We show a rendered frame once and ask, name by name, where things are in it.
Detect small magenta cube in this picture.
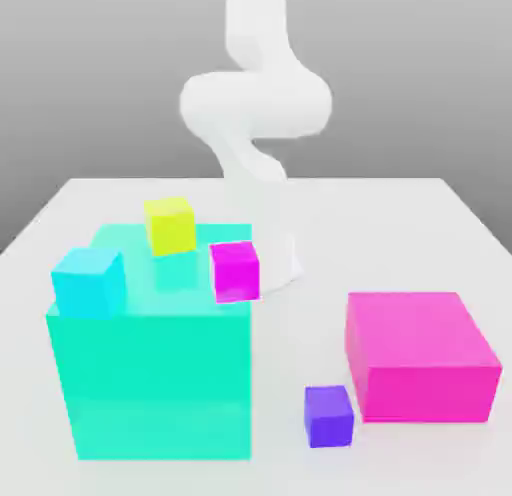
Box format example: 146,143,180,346
208,240,262,304

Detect large turquoise box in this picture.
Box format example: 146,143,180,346
44,222,254,462

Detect large pink box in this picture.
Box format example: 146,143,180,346
344,290,504,424

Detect small purple cube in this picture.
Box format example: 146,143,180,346
303,384,356,450

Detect small yellow cube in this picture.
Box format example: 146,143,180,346
142,196,198,258

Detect small cyan cube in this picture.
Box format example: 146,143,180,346
50,246,128,321

